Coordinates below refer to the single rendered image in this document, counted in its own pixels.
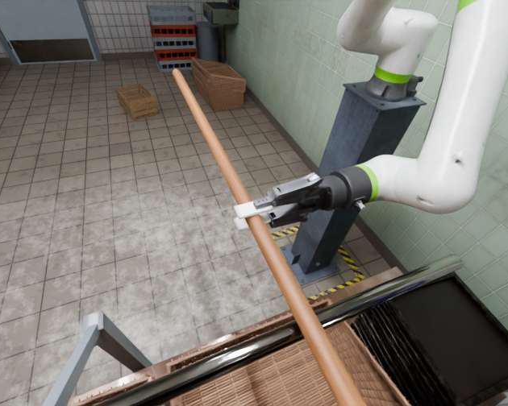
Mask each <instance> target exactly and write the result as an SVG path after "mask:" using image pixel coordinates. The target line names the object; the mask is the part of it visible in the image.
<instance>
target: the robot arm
mask: <svg viewBox="0 0 508 406"><path fill-rule="evenodd" d="M396 1H397V0H353V1H352V3H351V5H350V6H349V8H348V9H347V10H346V11H345V13H344V14H343V16H342V17H341V19H340V21H339V24H338V27H337V39H338V41H339V44H340V45H341V46H342V48H344V49H345V50H348V51H350V52H359V53H365V54H371V55H376V56H378V60H377V63H376V68H375V72H374V74H373V76H372V77H371V79H370V80H369V81H368V82H367V83H366V84H365V86H364V91H365V92H366V93H367V94H368V95H369V96H371V97H374V98H376V99H378V100H382V101H385V102H400V101H402V100H404V98H405V96H409V97H414V96H415V94H416V93H417V90H416V86H417V84H418V83H419V82H422V81H423V77H417V76H415V75H413V74H414V72H415V70H416V68H417V67H418V64H419V62H420V60H421V59H422V58H423V55H424V53H425V51H426V50H427V47H428V45H429V43H430V42H431V39H432V37H433V35H434V34H435V31H436V28H437V27H438V20H437V18H436V17H435V16H433V15H432V14H429V13H427V12H424V11H420V10H407V9H401V8H393V7H392V6H393V5H394V3H395V2H396ZM507 80H508V0H459V1H458V4H457V8H456V15H455V19H454V23H452V31H451V37H450V41H449V46H448V54H447V59H446V63H445V67H444V71H443V77H442V81H441V84H440V87H439V93H438V97H437V100H436V103H435V108H434V111H433V114H432V117H431V121H430V124H429V127H428V129H427V133H426V136H425V139H424V141H425V142H424V144H423V148H422V150H421V152H420V154H419V157H418V158H417V159H411V158H405V157H400V156H395V155H379V156H377V157H374V158H372V159H371V160H369V161H367V162H365V163H363V164H358V165H355V166H351V167H348V168H342V169H339V170H335V171H332V172H330V173H329V175H328V176H325V177H322V178H320V177H319V176H318V175H317V174H316V173H315V172H312V173H311V174H310V175H308V176H306V177H303V178H301V179H297V180H293V181H290V182H288V183H285V184H280V185H278V186H275V187H273V188H272V189H271V190H272V193H271V194H270V192H267V193H266V194H265V195H266V197H264V198H261V199H257V200H254V201H252V202H248V203H245V204H242V205H237V206H235V207H234V209H235V211H236V213H237V215H238V217H237V218H234V222H235V225H236V227H237V229H238V231H242V230H246V229H250V228H249V226H248V224H247V222H246V220H245V218H248V217H251V216H254V215H257V214H259V215H260V216H261V217H262V219H263V221H264V223H265V224H266V223H268V224H269V225H270V227H271V228H272V229H273V228H277V227H280V226H286V225H289V224H293V223H296V222H307V221H308V218H307V215H308V214H309V213H313V212H315V211H316V210H318V209H321V210H324V211H331V210H333V209H339V210H347V209H354V208H356V207H360V209H364V208H365V206H364V204H367V203H370V202H374V201H390V202H395V203H400V204H403V205H408V206H412V207H415V208H417V209H421V210H423V211H426V212H428V213H434V214H447V213H454V212H456V211H458V210H460V209H463V208H464V207H465V206H466V205H467V204H468V203H469V202H470V201H471V200H472V199H473V197H474V195H475V193H476V191H477V182H478V177H479V172H480V168H481V161H482V157H483V153H484V150H485V145H486V143H487V139H488V137H489V132H490V128H491V126H492V123H493V119H494V115H495V113H496V110H497V107H498V104H499V102H500V99H501V96H502V93H503V90H504V88H505V86H506V82H507ZM280 191H281V193H280ZM280 205H283V206H282V207H280V208H277V209H273V207H275V206H280ZM266 212H267V213H266Z"/></svg>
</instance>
